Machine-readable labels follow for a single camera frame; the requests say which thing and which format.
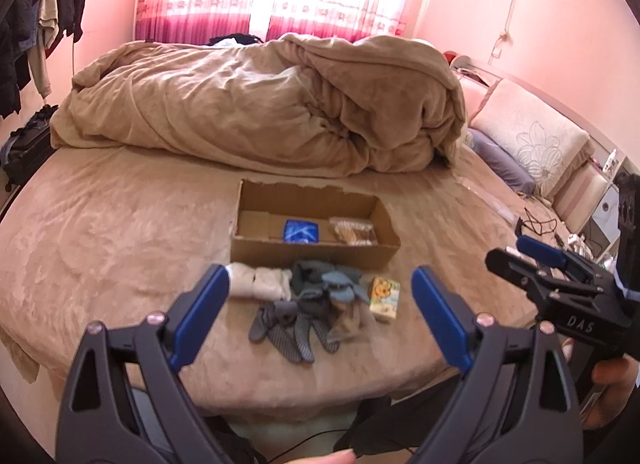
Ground white socks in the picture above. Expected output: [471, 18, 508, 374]
[226, 263, 292, 302]

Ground grey blue socks bundle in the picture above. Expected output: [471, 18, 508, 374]
[248, 261, 370, 363]

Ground person's right hand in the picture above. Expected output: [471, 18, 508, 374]
[582, 354, 639, 430]

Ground white bedside table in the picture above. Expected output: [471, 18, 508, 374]
[579, 148, 626, 263]

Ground padded headboard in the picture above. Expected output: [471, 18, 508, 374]
[450, 55, 610, 231]

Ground grey purple pillow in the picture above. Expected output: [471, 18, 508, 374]
[469, 128, 536, 195]

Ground cream embroidered pillow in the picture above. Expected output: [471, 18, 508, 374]
[471, 80, 594, 201]

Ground tan bed sheet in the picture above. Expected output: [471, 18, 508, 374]
[1, 147, 535, 418]

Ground blue tissue pack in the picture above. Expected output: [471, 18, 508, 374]
[282, 219, 320, 244]

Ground brown cardboard box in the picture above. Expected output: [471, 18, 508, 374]
[230, 179, 401, 270]

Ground tan fleece duvet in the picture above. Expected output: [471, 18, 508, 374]
[51, 33, 466, 178]

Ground black suitcase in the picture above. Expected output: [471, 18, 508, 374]
[1, 105, 58, 192]

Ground dark clothes on rack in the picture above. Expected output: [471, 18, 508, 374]
[1, 0, 87, 117]

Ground black cable on bed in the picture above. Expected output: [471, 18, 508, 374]
[514, 205, 566, 248]

